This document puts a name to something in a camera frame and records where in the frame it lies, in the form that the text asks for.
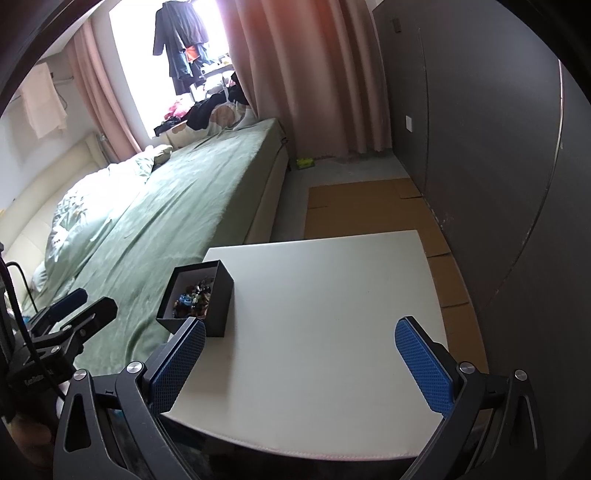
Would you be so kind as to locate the person's left hand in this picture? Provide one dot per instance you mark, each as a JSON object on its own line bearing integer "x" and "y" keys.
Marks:
{"x": 27, "y": 436}

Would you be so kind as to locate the brown cardboard sheets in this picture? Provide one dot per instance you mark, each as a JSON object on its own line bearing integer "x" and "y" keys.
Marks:
{"x": 360, "y": 207}

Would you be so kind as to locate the pile of clothes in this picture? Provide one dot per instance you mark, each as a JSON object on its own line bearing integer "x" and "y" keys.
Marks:
{"x": 203, "y": 110}

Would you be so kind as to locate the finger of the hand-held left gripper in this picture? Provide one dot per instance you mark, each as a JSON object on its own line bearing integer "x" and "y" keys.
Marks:
{"x": 64, "y": 304}
{"x": 92, "y": 318}

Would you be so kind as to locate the wide pink curtain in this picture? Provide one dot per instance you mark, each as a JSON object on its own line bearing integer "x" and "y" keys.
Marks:
{"x": 314, "y": 69}

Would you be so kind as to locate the cream headboard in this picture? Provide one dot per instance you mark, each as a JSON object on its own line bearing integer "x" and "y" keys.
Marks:
{"x": 41, "y": 194}

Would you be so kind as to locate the black jewelry box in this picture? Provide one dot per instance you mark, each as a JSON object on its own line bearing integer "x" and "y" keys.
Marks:
{"x": 217, "y": 304}

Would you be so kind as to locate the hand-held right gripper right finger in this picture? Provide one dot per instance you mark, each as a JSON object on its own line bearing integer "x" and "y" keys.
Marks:
{"x": 422, "y": 364}

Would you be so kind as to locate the white wall socket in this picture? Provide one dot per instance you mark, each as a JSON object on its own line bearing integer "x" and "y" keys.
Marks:
{"x": 409, "y": 123}

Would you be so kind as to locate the dark grey wardrobe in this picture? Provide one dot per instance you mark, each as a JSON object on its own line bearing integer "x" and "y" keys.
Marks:
{"x": 485, "y": 138}

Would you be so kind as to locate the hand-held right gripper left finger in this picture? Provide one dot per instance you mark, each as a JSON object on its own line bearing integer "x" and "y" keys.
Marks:
{"x": 180, "y": 364}

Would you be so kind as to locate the cream bed frame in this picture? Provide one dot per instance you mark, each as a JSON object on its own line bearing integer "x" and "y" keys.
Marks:
{"x": 270, "y": 198}

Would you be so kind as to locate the hanging dark clothes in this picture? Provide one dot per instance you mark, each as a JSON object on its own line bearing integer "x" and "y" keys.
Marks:
{"x": 178, "y": 37}

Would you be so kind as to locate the beige hanging towel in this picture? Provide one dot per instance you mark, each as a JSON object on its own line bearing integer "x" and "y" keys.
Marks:
{"x": 41, "y": 101}

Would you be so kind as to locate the small green object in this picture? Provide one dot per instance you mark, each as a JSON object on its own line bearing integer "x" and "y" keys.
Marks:
{"x": 304, "y": 162}

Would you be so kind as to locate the narrow pink curtain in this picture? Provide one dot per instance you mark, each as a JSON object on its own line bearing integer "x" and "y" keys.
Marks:
{"x": 101, "y": 92}

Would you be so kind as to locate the light green quilt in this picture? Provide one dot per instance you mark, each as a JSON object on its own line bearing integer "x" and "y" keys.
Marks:
{"x": 87, "y": 207}

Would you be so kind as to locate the bed with green sheet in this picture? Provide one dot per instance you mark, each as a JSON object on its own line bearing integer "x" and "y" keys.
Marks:
{"x": 198, "y": 194}

